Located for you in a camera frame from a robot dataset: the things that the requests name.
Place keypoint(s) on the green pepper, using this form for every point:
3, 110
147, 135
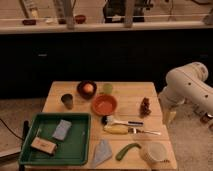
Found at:
120, 155

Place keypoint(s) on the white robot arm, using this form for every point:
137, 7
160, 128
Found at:
186, 83

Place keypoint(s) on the dark brown bowl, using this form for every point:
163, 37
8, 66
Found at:
82, 93

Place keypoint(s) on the small red bowl on shelf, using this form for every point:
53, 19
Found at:
80, 19

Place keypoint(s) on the green cup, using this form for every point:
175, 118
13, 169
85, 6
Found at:
107, 88

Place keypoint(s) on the orange egg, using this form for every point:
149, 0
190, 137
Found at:
88, 88

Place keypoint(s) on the white dish brush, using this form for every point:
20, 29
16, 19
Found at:
110, 120

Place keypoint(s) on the dark grey cup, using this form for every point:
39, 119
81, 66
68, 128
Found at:
67, 100

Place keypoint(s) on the brown pine cone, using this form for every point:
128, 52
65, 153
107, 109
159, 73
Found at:
144, 107

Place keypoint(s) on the wooden table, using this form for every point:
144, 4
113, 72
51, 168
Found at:
129, 96

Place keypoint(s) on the blue sponge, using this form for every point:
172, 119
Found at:
62, 130

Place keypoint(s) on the blue folded cloth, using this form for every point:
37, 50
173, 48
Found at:
102, 153

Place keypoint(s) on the brown wooden block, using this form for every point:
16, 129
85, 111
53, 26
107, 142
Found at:
44, 145

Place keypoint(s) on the dark red dish on shelf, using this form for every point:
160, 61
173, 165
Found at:
29, 22

